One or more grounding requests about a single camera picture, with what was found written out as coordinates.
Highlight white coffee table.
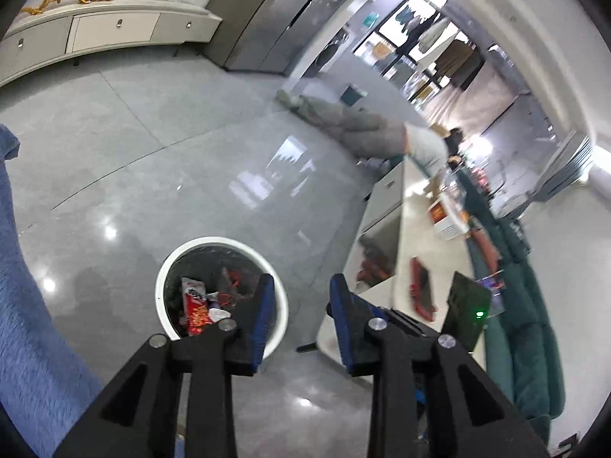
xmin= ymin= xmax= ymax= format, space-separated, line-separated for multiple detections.
xmin=317 ymin=157 xmax=488 ymax=385

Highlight red flat case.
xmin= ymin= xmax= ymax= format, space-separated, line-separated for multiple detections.
xmin=409 ymin=256 xmax=439 ymax=323

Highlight white box with orange print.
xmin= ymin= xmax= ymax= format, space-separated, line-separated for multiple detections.
xmin=426 ymin=195 xmax=471 ymax=240

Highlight light grey cushion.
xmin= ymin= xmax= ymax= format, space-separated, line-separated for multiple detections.
xmin=403 ymin=121 xmax=450 ymax=177

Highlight hanging clothes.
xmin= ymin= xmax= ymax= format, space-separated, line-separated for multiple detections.
xmin=395 ymin=0 xmax=486 ymax=89

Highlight black device with green light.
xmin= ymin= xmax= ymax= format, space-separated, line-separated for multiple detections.
xmin=441 ymin=271 xmax=493 ymax=352

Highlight green sofa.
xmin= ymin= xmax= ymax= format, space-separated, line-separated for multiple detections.
xmin=453 ymin=167 xmax=567 ymax=440

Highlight teal small bin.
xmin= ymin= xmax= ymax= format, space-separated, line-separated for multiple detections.
xmin=341 ymin=84 xmax=368 ymax=106

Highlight grey ribbed panel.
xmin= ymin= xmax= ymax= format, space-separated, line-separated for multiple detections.
xmin=529 ymin=131 xmax=593 ymax=202

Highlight white television cabinet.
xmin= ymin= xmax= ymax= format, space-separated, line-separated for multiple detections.
xmin=0 ymin=2 xmax=223 ymax=87

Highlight golden dragon figurine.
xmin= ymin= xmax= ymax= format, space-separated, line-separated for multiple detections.
xmin=20 ymin=0 xmax=80 ymax=16

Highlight white trash bin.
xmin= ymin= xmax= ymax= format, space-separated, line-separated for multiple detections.
xmin=154 ymin=236 xmax=289 ymax=361

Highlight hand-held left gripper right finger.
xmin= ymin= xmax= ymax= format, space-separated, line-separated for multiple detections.
xmin=327 ymin=273 xmax=550 ymax=458

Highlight blue blanket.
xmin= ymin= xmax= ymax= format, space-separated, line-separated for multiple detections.
xmin=0 ymin=124 xmax=108 ymax=458

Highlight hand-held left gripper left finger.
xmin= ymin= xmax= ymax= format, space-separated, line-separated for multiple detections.
xmin=52 ymin=273 xmax=277 ymax=458

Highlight red snack packet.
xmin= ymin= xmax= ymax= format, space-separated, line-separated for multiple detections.
xmin=180 ymin=277 xmax=215 ymax=337

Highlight grey refrigerator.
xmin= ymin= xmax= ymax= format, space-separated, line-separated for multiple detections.
xmin=205 ymin=0 xmax=383 ymax=75

